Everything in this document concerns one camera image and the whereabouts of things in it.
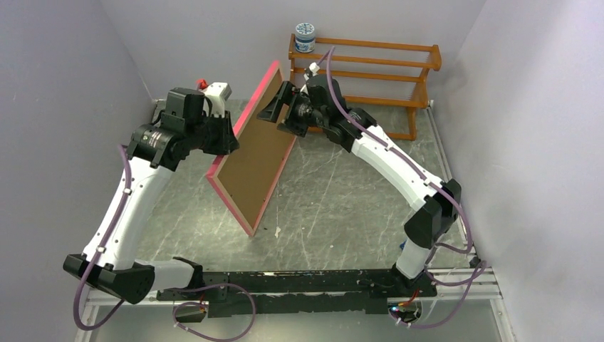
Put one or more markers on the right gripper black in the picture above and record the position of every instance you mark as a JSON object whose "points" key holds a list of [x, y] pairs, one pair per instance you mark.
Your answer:
{"points": [[287, 95]]}

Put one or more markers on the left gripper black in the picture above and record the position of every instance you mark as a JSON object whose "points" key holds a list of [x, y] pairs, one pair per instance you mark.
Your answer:
{"points": [[228, 142]]}

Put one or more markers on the brown frame backing board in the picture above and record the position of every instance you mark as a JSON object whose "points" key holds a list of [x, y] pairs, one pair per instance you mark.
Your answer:
{"points": [[259, 151]]}

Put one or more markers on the pink wooden picture frame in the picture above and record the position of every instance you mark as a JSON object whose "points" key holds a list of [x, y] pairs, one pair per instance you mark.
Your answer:
{"points": [[226, 189]]}

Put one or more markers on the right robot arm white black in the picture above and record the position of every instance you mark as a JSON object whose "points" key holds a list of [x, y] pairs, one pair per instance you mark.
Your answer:
{"points": [[431, 198]]}

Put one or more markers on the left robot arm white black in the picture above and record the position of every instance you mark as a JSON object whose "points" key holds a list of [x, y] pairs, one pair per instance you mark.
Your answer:
{"points": [[108, 262]]}

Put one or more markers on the blue white lidded jar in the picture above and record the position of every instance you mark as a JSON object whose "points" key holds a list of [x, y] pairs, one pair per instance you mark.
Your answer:
{"points": [[304, 37]]}

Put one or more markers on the orange wooden rack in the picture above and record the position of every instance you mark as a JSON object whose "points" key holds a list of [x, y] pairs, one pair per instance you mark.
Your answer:
{"points": [[376, 73]]}

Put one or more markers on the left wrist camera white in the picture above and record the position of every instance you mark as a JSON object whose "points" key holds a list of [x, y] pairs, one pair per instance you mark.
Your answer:
{"points": [[217, 93]]}

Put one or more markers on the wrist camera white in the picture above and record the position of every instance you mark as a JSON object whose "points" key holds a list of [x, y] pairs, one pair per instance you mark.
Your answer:
{"points": [[311, 71], [217, 93]]}

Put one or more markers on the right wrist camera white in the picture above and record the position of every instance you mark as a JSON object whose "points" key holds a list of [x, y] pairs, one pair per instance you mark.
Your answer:
{"points": [[311, 71]]}

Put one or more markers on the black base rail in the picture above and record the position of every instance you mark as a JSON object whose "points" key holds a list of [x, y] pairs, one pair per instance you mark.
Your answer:
{"points": [[372, 291]]}

